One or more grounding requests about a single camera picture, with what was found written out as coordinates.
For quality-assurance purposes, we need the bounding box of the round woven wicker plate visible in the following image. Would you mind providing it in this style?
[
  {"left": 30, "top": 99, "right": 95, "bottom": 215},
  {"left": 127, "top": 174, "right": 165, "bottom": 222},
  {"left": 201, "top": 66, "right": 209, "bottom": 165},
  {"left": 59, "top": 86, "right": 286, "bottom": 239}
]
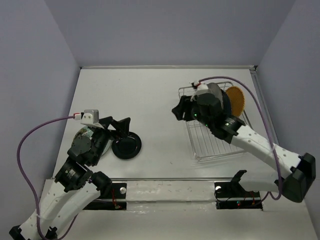
[{"left": 225, "top": 86, "right": 245, "bottom": 117}]

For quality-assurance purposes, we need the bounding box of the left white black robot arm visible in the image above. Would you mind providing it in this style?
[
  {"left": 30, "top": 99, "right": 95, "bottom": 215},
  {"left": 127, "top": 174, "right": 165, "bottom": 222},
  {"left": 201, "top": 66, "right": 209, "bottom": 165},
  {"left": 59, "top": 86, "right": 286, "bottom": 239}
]
[{"left": 9, "top": 111, "right": 131, "bottom": 240}]

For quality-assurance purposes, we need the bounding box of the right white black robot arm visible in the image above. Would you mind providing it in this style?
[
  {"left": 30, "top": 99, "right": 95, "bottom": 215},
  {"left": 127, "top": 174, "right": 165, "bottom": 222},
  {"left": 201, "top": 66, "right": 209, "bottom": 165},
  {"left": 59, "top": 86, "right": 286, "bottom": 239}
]
[{"left": 98, "top": 93, "right": 315, "bottom": 203}]

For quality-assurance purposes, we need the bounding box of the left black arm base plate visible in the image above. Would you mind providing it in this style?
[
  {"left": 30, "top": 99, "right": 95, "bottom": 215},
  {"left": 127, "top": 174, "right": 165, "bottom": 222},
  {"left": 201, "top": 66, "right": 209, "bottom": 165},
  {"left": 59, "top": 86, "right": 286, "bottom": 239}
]
[{"left": 84, "top": 181, "right": 127, "bottom": 211}]

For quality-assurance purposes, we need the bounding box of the black round plate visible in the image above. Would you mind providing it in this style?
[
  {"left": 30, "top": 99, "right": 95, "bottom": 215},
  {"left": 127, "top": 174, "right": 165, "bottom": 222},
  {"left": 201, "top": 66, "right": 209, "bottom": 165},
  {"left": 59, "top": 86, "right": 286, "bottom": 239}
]
[{"left": 111, "top": 131, "right": 142, "bottom": 160}]

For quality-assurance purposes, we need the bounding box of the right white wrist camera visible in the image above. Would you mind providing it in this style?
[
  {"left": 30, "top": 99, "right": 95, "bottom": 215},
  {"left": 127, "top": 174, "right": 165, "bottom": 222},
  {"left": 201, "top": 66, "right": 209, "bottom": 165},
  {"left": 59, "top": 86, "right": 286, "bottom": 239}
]
[{"left": 190, "top": 81, "right": 209, "bottom": 101}]

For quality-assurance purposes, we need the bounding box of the grey reindeer snowflake plate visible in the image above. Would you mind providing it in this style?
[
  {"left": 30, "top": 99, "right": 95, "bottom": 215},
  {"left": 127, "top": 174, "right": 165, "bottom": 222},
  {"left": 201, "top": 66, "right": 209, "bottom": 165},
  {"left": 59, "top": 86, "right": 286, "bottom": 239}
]
[{"left": 207, "top": 82, "right": 224, "bottom": 109}]

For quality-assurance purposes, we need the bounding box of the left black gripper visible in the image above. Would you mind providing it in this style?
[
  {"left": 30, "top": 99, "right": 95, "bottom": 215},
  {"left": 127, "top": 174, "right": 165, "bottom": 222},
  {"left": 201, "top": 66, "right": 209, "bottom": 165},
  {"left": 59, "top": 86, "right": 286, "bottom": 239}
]
[{"left": 92, "top": 115, "right": 132, "bottom": 165}]

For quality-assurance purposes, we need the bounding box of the metal wire dish rack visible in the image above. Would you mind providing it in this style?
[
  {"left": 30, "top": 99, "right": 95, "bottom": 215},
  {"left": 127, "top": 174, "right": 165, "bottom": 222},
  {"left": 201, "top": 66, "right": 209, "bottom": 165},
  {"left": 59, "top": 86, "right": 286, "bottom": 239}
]
[{"left": 178, "top": 81, "right": 252, "bottom": 152}]

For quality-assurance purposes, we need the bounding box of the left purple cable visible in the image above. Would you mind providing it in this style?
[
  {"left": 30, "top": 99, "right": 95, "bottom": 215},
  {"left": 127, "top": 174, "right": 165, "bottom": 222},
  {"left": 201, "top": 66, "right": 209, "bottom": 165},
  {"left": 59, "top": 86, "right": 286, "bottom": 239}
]
[{"left": 16, "top": 114, "right": 82, "bottom": 240}]

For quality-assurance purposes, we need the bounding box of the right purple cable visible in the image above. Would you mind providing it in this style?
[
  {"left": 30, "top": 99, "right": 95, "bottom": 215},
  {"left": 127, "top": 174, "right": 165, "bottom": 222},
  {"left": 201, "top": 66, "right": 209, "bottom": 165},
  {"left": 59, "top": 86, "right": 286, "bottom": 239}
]
[{"left": 199, "top": 76, "right": 285, "bottom": 201}]

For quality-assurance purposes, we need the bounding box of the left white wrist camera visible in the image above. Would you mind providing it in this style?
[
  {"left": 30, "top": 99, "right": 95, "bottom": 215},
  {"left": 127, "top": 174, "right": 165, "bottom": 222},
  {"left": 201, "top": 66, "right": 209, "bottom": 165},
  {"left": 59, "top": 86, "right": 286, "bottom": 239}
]
[{"left": 81, "top": 109, "right": 99, "bottom": 126}]

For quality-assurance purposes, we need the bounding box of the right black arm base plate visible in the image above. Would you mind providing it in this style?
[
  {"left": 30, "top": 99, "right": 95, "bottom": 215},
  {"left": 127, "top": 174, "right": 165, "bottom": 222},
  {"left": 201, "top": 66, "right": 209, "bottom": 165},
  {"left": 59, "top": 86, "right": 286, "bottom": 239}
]
[{"left": 214, "top": 182, "right": 263, "bottom": 210}]

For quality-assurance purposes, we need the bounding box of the dark blue leaf-shaped plate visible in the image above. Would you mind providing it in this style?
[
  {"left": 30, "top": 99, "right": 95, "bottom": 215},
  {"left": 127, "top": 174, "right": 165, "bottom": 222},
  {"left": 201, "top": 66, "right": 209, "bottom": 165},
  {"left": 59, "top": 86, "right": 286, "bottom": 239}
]
[{"left": 221, "top": 90, "right": 232, "bottom": 116}]

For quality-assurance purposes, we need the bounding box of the purple cable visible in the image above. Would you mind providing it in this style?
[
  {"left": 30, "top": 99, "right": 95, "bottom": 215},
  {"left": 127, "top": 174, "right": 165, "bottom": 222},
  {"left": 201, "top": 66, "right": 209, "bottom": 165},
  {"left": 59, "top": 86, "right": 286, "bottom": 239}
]
[
  {"left": 16, "top": 114, "right": 82, "bottom": 240},
  {"left": 199, "top": 76, "right": 285, "bottom": 201}
]

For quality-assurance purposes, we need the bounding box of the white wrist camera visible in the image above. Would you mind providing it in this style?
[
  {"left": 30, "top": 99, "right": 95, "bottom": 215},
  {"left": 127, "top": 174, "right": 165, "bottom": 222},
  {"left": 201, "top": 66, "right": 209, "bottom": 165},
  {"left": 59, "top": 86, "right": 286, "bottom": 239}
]
[
  {"left": 81, "top": 109, "right": 99, "bottom": 126},
  {"left": 190, "top": 81, "right": 209, "bottom": 101}
]

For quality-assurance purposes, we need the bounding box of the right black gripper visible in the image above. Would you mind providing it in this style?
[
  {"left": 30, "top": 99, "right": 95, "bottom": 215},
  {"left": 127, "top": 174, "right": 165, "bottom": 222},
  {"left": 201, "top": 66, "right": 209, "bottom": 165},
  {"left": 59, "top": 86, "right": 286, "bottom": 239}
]
[{"left": 172, "top": 94, "right": 214, "bottom": 129}]

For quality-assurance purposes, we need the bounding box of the light green floral plate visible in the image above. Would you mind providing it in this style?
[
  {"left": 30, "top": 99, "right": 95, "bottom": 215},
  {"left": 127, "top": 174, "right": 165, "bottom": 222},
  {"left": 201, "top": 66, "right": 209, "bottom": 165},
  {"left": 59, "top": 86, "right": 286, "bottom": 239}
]
[{"left": 73, "top": 126, "right": 112, "bottom": 155}]

